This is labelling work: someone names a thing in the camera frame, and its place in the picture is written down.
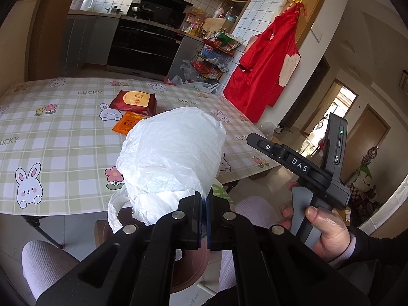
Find black range hood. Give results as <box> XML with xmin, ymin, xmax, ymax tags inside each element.
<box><xmin>127</xmin><ymin>0</ymin><xmax>193</xmax><ymax>18</ymax></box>

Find person's right forearm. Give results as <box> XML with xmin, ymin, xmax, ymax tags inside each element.
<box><xmin>328</xmin><ymin>229</ymin><xmax>408</xmax><ymax>306</ymax></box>

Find grey kitchen base cabinets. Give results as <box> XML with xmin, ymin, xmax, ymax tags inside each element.
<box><xmin>65</xmin><ymin>14</ymin><xmax>120</xmax><ymax>67</ymax></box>

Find cluster of bottles and packets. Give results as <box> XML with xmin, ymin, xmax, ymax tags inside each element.
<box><xmin>180</xmin><ymin>6</ymin><xmax>238</xmax><ymax>37</ymax></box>

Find orange snack packet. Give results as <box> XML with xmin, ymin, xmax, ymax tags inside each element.
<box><xmin>111</xmin><ymin>111</ymin><xmax>148</xmax><ymax>135</ymax></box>

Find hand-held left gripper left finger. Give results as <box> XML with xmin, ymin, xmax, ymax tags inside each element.
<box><xmin>35</xmin><ymin>191</ymin><xmax>208</xmax><ymax>306</ymax></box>

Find black stove oven unit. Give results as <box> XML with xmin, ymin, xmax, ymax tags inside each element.
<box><xmin>107</xmin><ymin>16</ymin><xmax>185</xmax><ymax>75</ymax></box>

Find person's leg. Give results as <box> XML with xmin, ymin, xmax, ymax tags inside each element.
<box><xmin>220</xmin><ymin>196</ymin><xmax>283</xmax><ymax>294</ymax></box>
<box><xmin>22</xmin><ymin>240</ymin><xmax>80</xmax><ymax>300</ymax></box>

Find green checked rabbit tablecloth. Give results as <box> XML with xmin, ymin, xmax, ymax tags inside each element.
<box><xmin>0</xmin><ymin>76</ymin><xmax>281</xmax><ymax>215</ymax></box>

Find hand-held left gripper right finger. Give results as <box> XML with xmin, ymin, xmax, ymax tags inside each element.
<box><xmin>207</xmin><ymin>193</ymin><xmax>372</xmax><ymax>306</ymax></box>

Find black wire storage rack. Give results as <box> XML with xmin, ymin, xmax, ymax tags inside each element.
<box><xmin>190</xmin><ymin>35</ymin><xmax>243</xmax><ymax>85</ymax></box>

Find white bag with handles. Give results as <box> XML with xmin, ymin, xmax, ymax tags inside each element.
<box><xmin>186</xmin><ymin>82</ymin><xmax>220</xmax><ymax>94</ymax></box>

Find person's right leg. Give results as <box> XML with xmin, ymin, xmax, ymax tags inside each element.
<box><xmin>220</xmin><ymin>196</ymin><xmax>283</xmax><ymax>294</ymax></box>

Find white plastic bag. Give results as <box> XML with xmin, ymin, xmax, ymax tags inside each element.
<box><xmin>108</xmin><ymin>106</ymin><xmax>234</xmax><ymax>235</ymax></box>

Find stainless steel cabinet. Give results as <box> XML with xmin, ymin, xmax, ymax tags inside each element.
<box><xmin>167</xmin><ymin>33</ymin><xmax>203</xmax><ymax>79</ymax></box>

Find wooden door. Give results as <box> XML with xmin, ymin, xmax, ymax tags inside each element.
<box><xmin>346</xmin><ymin>104</ymin><xmax>391</xmax><ymax>166</ymax></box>

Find plush toy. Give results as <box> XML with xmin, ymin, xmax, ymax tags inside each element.
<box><xmin>347</xmin><ymin>147</ymin><xmax>380</xmax><ymax>205</ymax></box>

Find red apron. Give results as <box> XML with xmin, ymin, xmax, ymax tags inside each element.
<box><xmin>223</xmin><ymin>5</ymin><xmax>302</xmax><ymax>123</ymax></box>

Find black table leg frame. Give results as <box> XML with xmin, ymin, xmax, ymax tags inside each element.
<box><xmin>22</xmin><ymin>215</ymin><xmax>64</xmax><ymax>249</ymax></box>

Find brown round stool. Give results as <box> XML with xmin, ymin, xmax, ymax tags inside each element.
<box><xmin>95</xmin><ymin>220</ymin><xmax>128</xmax><ymax>251</ymax></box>

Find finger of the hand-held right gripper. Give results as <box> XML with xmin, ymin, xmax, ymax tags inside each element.
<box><xmin>247</xmin><ymin>133</ymin><xmax>283</xmax><ymax>161</ymax></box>

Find person's left leg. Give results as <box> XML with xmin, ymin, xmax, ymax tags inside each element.
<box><xmin>22</xmin><ymin>240</ymin><xmax>80</xmax><ymax>300</ymax></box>

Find person's right hand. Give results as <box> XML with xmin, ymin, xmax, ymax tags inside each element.
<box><xmin>282</xmin><ymin>181</ymin><xmax>351</xmax><ymax>266</ymax></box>

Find red snack packet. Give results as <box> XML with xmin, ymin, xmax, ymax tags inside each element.
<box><xmin>109</xmin><ymin>90</ymin><xmax>157</xmax><ymax>115</ymax></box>

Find wooden cutting board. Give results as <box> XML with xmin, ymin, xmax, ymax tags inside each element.
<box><xmin>202</xmin><ymin>17</ymin><xmax>228</xmax><ymax>34</ymax></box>

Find crumpled white bag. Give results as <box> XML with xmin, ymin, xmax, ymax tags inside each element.
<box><xmin>180</xmin><ymin>60</ymin><xmax>200</xmax><ymax>82</ymax></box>

